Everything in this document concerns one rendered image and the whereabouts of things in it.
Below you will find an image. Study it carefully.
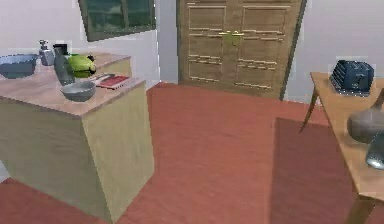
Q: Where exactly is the dark blue toaster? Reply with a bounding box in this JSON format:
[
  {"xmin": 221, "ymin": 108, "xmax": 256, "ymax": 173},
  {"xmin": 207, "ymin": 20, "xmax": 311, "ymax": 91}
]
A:
[{"xmin": 329, "ymin": 59, "xmax": 375, "ymax": 98}]

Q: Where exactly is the beige kitchen island counter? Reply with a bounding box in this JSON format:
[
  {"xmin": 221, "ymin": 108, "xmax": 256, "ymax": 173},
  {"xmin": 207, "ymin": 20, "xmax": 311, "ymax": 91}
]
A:
[{"xmin": 0, "ymin": 52, "xmax": 155, "ymax": 224}]

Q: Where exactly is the small grey bowl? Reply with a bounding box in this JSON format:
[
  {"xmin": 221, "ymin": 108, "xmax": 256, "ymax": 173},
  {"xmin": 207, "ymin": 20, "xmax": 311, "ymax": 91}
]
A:
[{"xmin": 60, "ymin": 80, "xmax": 97, "ymax": 103}]

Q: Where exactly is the red book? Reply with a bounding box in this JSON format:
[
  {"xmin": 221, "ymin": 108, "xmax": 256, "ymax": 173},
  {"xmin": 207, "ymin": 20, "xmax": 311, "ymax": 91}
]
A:
[{"xmin": 96, "ymin": 74, "xmax": 131, "ymax": 91}]

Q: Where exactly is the dark framed window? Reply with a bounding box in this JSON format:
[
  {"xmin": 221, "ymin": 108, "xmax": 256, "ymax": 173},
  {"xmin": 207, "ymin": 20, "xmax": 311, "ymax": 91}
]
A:
[{"xmin": 77, "ymin": 0, "xmax": 157, "ymax": 43}]

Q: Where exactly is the grey knife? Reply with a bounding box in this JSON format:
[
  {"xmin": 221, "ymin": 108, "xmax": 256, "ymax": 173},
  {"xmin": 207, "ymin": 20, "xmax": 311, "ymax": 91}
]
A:
[{"xmin": 89, "ymin": 73, "xmax": 116, "ymax": 86}]

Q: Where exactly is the brown wooden double door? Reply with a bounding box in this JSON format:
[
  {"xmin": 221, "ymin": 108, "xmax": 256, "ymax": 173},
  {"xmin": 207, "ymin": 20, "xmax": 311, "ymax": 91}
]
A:
[{"xmin": 176, "ymin": 0, "xmax": 308, "ymax": 101}]

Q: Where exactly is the dark grey tall bottle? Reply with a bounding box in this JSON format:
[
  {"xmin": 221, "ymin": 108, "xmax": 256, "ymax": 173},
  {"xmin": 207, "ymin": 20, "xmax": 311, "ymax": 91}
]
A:
[{"xmin": 52, "ymin": 43, "xmax": 76, "ymax": 87}]

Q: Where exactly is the light wooden table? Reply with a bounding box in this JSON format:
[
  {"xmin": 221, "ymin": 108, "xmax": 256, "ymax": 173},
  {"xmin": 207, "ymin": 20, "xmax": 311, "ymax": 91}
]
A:
[{"xmin": 298, "ymin": 71, "xmax": 384, "ymax": 224}]

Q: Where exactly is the large blue bowl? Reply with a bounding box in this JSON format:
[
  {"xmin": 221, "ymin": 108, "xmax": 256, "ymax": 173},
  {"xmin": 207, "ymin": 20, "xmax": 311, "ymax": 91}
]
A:
[{"xmin": 0, "ymin": 53, "xmax": 39, "ymax": 80}]

